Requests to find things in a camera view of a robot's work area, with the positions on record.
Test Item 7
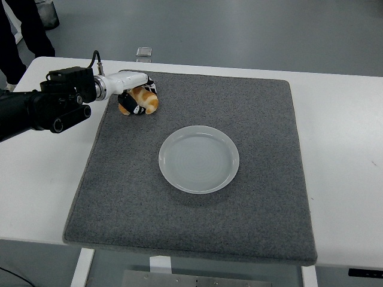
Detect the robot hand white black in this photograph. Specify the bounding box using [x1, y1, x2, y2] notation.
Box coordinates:
[103, 71, 159, 116]

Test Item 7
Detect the croissant bread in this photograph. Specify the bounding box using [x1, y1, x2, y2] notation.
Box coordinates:
[118, 86, 160, 116]

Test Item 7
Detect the white round plate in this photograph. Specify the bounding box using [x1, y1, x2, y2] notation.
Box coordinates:
[158, 124, 241, 195]

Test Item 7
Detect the grey waste bin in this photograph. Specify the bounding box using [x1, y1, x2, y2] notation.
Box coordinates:
[35, 0, 60, 30]

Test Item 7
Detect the person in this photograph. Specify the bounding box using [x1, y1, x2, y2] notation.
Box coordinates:
[0, 0, 56, 92]

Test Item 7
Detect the grey felt mat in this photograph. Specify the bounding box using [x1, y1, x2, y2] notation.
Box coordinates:
[62, 69, 318, 266]

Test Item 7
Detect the white table leg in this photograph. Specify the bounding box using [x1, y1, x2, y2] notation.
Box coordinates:
[301, 265, 318, 287]
[148, 255, 172, 274]
[70, 247, 96, 287]

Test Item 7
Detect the black table control panel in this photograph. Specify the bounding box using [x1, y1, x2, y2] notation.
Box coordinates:
[348, 268, 383, 277]

